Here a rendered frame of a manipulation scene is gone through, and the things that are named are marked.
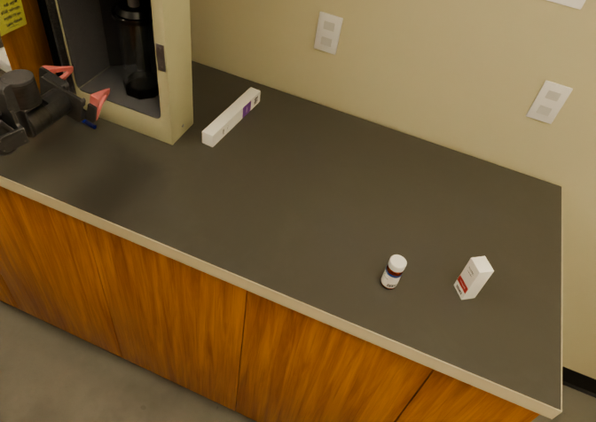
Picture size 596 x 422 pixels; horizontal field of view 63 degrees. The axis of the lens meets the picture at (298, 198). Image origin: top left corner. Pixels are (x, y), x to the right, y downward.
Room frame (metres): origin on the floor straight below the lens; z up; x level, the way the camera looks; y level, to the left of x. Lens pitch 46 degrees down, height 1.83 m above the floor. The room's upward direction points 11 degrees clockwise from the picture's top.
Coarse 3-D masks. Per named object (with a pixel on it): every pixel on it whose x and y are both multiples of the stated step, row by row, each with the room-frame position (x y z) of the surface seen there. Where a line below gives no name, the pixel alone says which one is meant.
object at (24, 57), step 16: (0, 0) 0.92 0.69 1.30; (16, 0) 0.96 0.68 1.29; (32, 0) 1.00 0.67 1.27; (0, 16) 0.91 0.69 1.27; (16, 16) 0.95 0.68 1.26; (32, 16) 0.99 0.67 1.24; (0, 32) 0.90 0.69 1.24; (16, 32) 0.94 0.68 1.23; (32, 32) 0.98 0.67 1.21; (0, 48) 0.89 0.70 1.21; (16, 48) 0.93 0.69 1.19; (32, 48) 0.97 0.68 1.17; (48, 48) 1.01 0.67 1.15; (0, 64) 0.87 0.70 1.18; (16, 64) 0.91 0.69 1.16; (32, 64) 0.95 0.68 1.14; (48, 64) 1.00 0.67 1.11; (0, 112) 0.83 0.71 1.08
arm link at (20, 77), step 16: (0, 80) 0.72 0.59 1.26; (16, 80) 0.73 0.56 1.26; (32, 80) 0.74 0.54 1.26; (0, 96) 0.70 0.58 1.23; (16, 96) 0.71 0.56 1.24; (32, 96) 0.73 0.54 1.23; (16, 112) 0.70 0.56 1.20; (16, 128) 0.69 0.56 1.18; (0, 144) 0.64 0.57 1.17; (16, 144) 0.66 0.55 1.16
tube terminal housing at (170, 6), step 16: (160, 0) 0.98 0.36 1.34; (176, 0) 1.03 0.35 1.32; (160, 16) 0.98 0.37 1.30; (176, 16) 1.03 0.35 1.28; (160, 32) 0.98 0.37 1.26; (176, 32) 1.03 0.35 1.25; (176, 48) 1.02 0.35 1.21; (176, 64) 1.02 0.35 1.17; (160, 80) 0.99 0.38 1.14; (176, 80) 1.02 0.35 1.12; (80, 96) 1.05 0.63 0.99; (160, 96) 0.99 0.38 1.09; (176, 96) 1.01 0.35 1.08; (112, 112) 1.03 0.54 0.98; (128, 112) 1.01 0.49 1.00; (176, 112) 1.01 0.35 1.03; (192, 112) 1.08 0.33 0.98; (128, 128) 1.01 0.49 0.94; (144, 128) 1.00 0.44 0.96; (160, 128) 0.99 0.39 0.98; (176, 128) 1.00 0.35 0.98
